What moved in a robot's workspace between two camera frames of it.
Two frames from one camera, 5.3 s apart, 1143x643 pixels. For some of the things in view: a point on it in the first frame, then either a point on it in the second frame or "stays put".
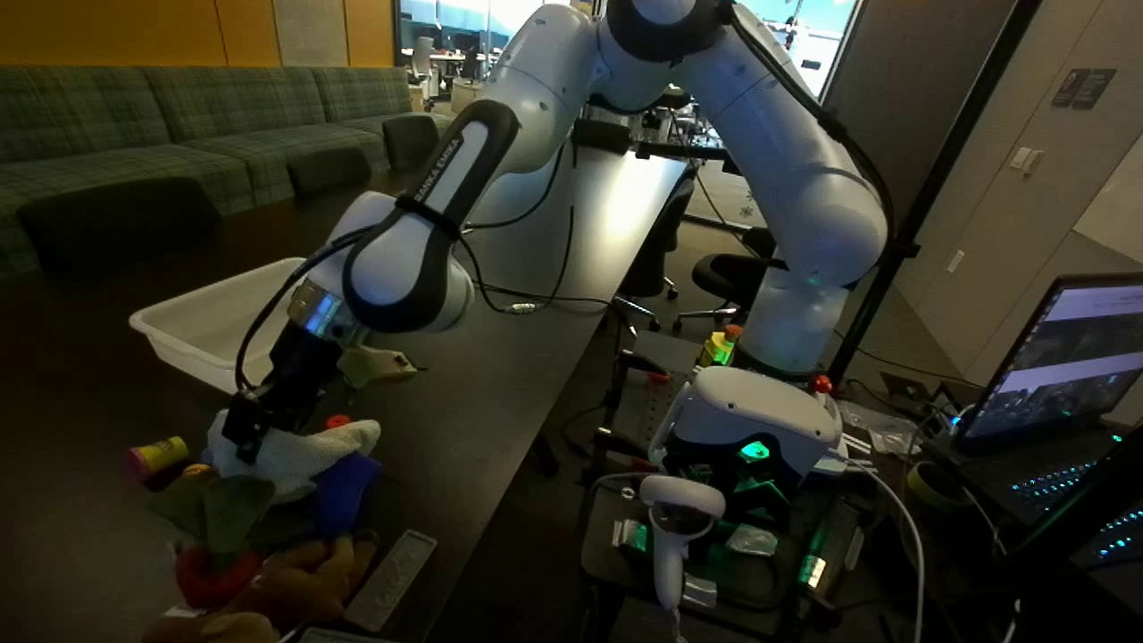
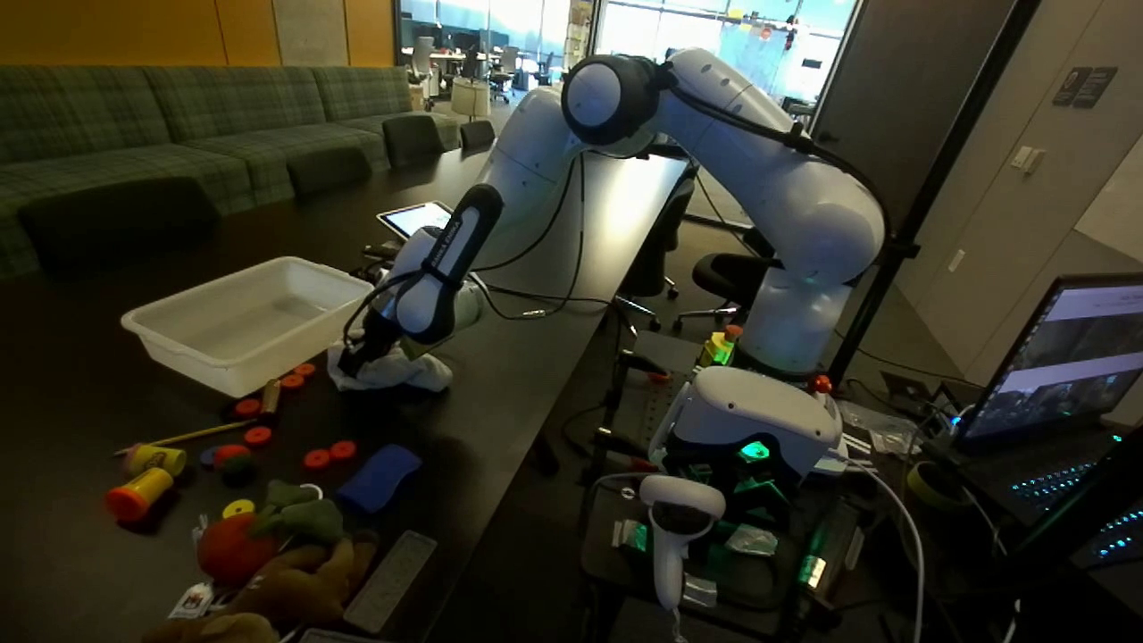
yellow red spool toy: x=160 y=462 → x=139 y=501
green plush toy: x=214 y=508 → x=295 y=516
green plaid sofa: x=127 y=166 stays put
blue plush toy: x=345 y=495 → x=385 y=476
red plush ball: x=214 y=578 → x=233 y=550
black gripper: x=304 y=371 → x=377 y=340
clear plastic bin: x=202 y=326 stays put
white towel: x=291 y=458 → x=397 y=368
